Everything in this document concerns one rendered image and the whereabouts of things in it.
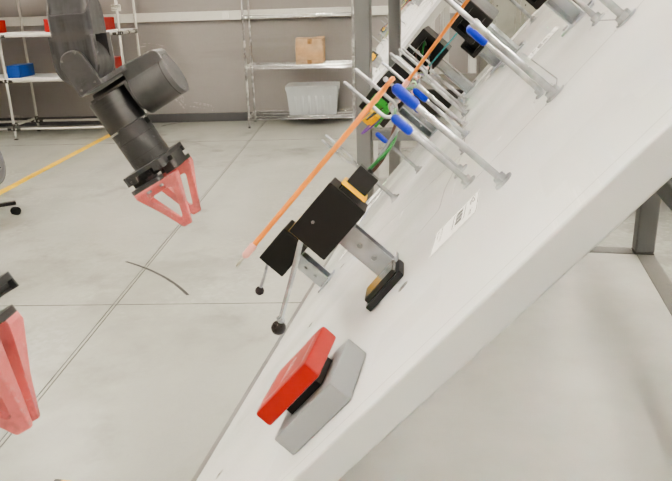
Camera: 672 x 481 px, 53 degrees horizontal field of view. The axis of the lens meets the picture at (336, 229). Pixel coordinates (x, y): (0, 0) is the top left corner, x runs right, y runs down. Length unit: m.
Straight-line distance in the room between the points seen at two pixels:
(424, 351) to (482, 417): 0.60
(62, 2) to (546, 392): 0.82
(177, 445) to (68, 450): 0.34
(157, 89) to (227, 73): 7.43
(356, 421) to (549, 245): 0.13
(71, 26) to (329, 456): 0.71
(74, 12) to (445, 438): 0.71
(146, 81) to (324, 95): 6.81
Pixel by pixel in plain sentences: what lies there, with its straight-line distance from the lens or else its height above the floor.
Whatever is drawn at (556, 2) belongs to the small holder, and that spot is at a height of 1.31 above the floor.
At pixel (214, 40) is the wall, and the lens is 8.36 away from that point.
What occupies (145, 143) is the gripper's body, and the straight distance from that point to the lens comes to 0.96.
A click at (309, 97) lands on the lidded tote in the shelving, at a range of 7.73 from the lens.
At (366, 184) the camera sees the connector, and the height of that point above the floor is 1.17.
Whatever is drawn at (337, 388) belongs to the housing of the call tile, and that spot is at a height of 1.11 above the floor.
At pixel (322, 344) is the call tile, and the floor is 1.12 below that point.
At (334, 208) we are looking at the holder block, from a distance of 0.58.
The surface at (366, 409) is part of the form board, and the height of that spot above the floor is 1.12.
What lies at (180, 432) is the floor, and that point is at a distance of 2.37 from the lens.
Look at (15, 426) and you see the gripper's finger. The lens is 0.55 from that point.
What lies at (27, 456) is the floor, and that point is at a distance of 2.44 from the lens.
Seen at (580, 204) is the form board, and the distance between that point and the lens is 0.31.
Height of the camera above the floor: 1.32
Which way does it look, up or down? 18 degrees down
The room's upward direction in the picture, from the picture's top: 2 degrees counter-clockwise
